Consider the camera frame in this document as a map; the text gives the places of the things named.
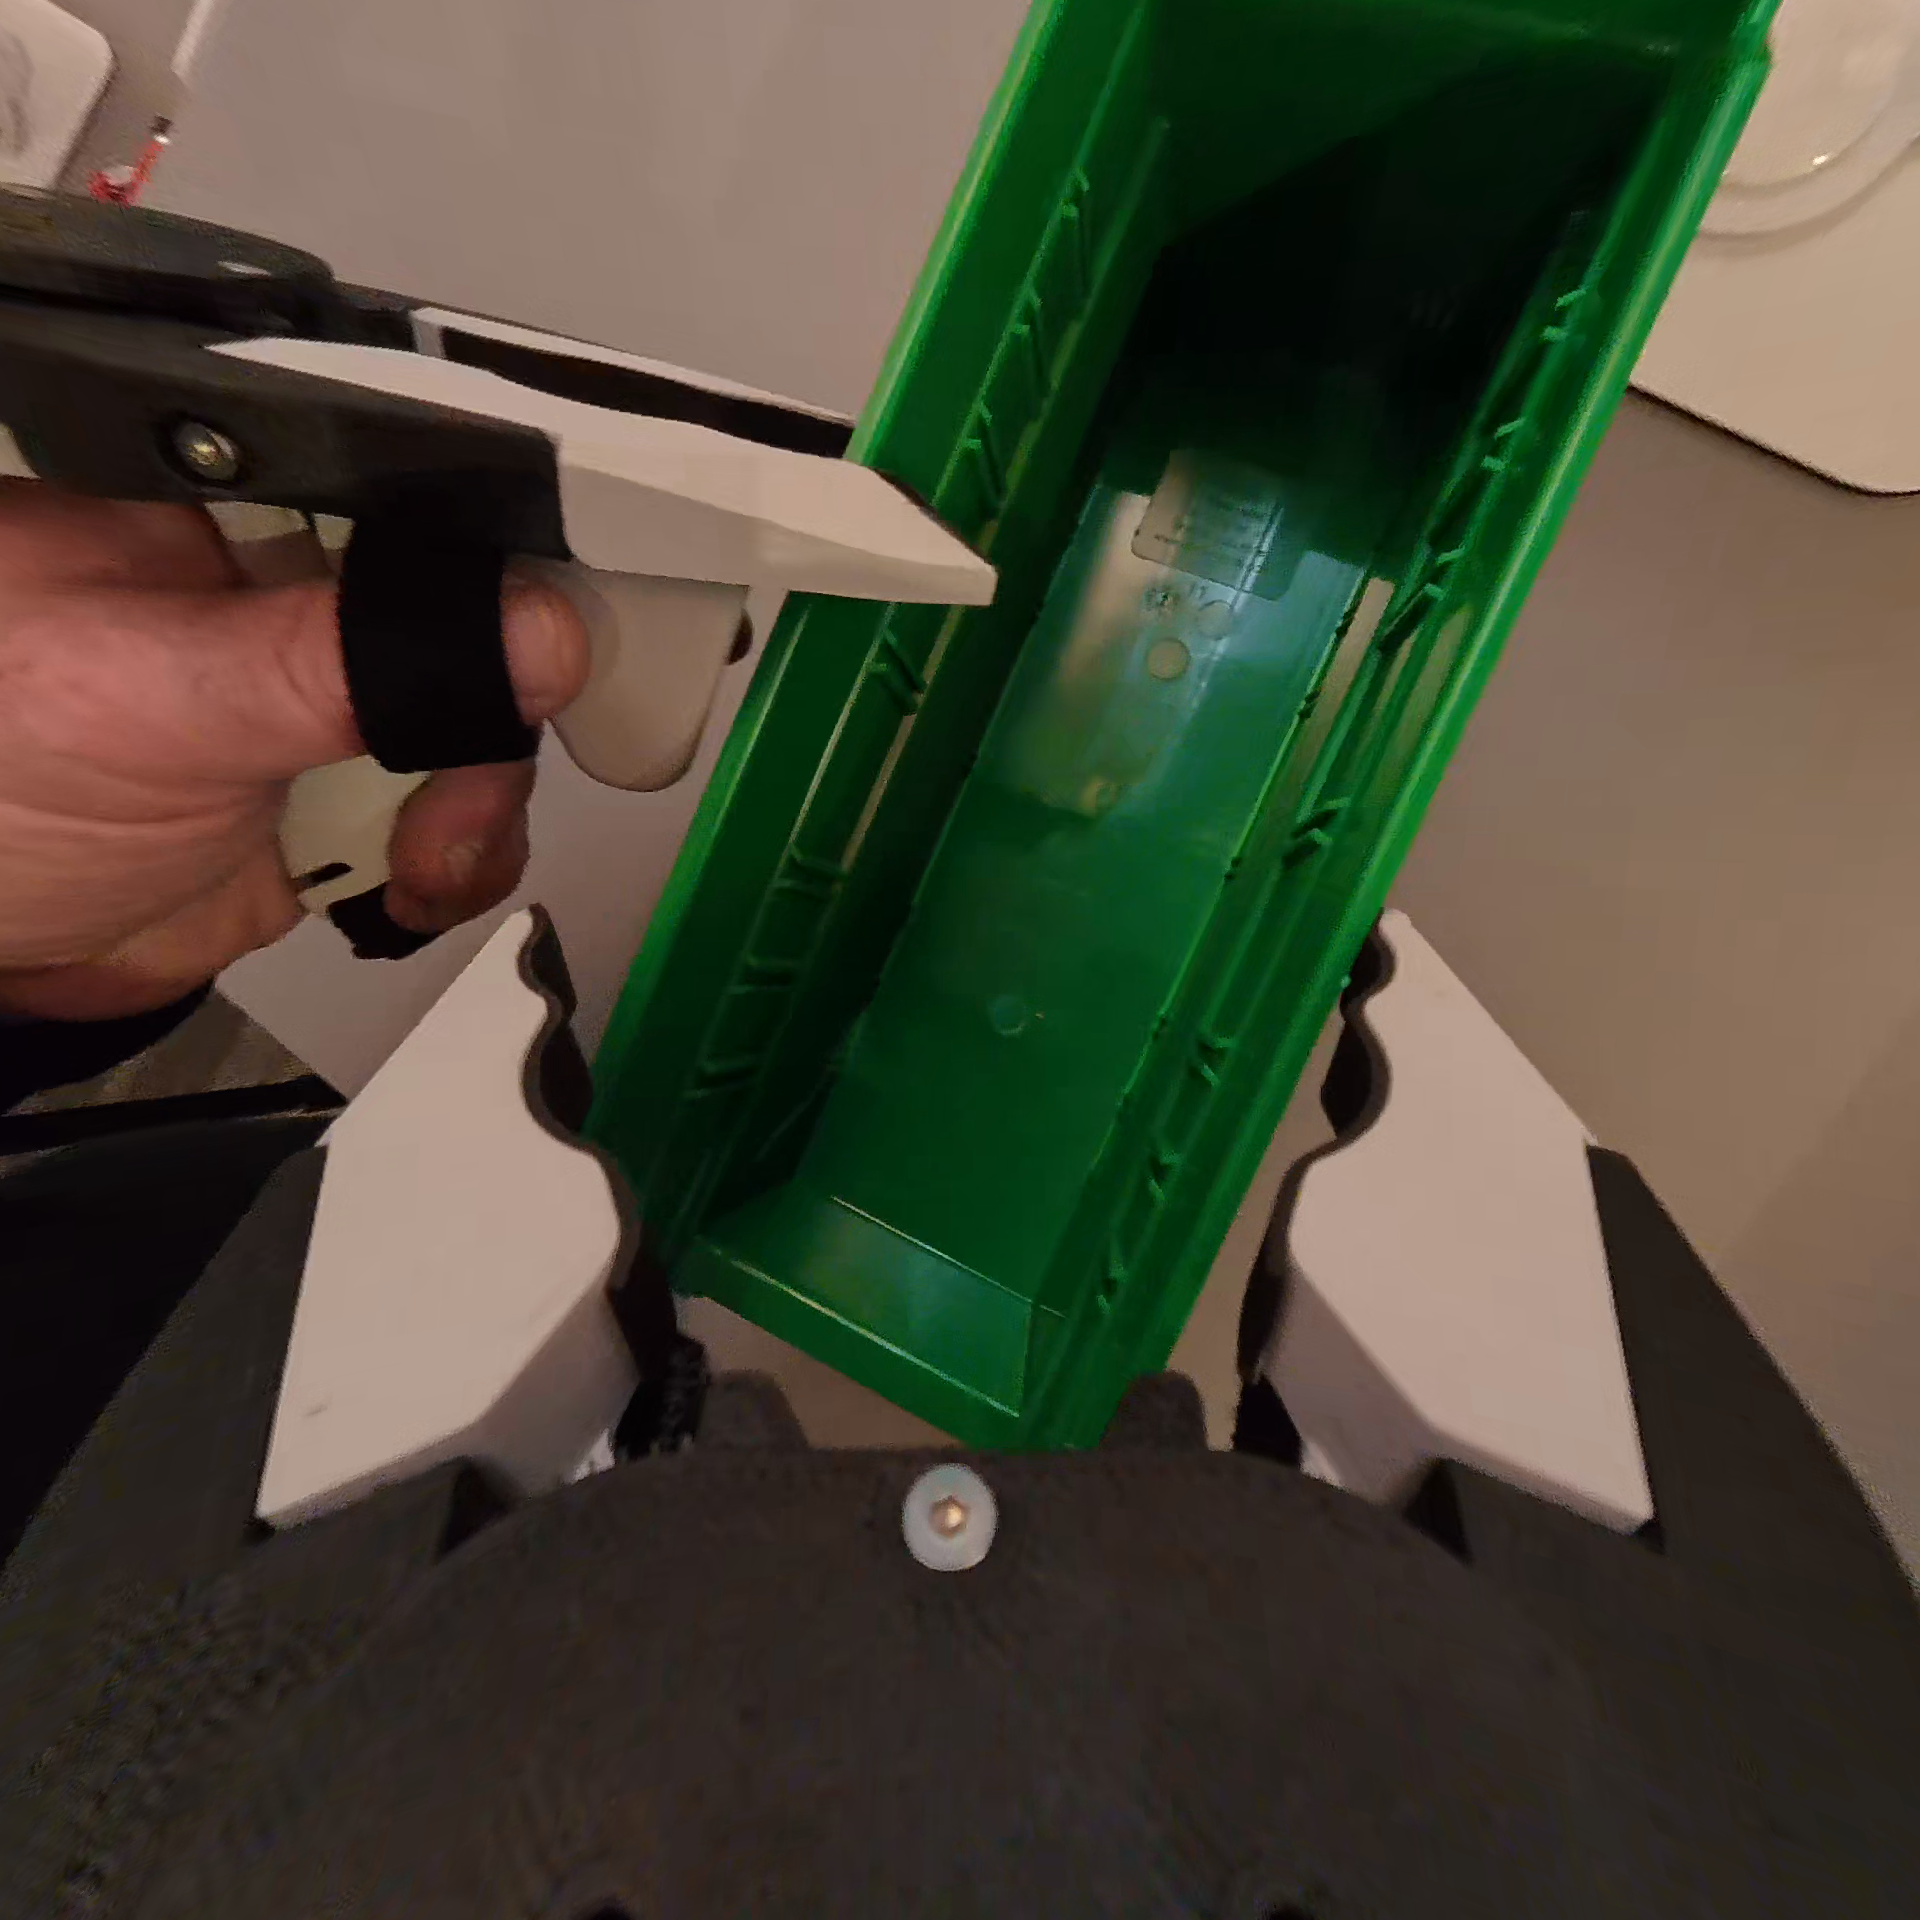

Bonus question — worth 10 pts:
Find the white rounded plastic object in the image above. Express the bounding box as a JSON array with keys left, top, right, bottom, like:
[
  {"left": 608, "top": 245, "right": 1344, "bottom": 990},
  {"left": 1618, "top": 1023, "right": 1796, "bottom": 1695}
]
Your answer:
[{"left": 1627, "top": 0, "right": 1920, "bottom": 495}]

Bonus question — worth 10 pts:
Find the person's left hand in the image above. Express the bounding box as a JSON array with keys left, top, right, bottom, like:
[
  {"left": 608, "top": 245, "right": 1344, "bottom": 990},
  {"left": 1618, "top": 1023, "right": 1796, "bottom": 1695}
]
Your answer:
[{"left": 0, "top": 481, "right": 594, "bottom": 1026}]

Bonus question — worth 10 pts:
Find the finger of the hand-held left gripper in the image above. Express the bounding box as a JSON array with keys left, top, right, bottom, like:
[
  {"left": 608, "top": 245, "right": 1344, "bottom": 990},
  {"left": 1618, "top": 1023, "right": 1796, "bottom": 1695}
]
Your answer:
[
  {"left": 210, "top": 333, "right": 1001, "bottom": 611},
  {"left": 410, "top": 305, "right": 857, "bottom": 461}
]

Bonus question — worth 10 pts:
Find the white wall panel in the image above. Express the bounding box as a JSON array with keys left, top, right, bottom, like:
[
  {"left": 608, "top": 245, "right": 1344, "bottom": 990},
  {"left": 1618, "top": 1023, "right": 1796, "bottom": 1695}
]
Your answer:
[{"left": 0, "top": 0, "right": 117, "bottom": 192}]

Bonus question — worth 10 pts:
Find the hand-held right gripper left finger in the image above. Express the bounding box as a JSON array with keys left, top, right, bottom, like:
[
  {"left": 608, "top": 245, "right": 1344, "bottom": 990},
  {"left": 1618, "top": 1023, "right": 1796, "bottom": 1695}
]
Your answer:
[{"left": 253, "top": 900, "right": 690, "bottom": 1532}]

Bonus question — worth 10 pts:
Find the small red object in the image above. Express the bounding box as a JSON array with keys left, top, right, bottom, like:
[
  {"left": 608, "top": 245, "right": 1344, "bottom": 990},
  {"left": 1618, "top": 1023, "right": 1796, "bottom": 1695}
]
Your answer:
[{"left": 89, "top": 119, "right": 178, "bottom": 206}]

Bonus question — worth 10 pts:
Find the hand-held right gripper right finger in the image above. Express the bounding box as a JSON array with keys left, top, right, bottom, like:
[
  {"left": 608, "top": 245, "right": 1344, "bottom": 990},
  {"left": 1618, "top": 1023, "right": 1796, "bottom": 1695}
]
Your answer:
[{"left": 1234, "top": 907, "right": 1660, "bottom": 1535}]

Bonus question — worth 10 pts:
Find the green plastic bin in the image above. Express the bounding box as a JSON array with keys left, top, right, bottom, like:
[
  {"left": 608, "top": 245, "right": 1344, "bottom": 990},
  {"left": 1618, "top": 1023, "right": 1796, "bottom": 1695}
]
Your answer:
[{"left": 580, "top": 0, "right": 1785, "bottom": 1454}]

